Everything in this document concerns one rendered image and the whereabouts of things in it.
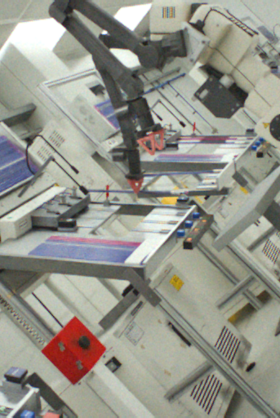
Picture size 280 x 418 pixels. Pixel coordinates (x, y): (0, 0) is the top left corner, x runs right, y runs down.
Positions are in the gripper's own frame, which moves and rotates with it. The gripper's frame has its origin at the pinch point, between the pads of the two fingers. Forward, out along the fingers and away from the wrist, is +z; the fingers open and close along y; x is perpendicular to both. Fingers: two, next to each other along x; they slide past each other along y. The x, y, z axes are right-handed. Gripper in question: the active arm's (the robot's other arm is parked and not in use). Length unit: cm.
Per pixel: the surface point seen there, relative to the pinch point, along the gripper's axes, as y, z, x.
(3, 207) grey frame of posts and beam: 32, -1, -52
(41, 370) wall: -60, 152, -110
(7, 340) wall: -58, 130, -131
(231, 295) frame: -10, 54, 40
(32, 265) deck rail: 60, 12, -22
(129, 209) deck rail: -7.6, 12.2, -8.3
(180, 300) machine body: 9, 50, 21
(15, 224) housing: 40, 3, -41
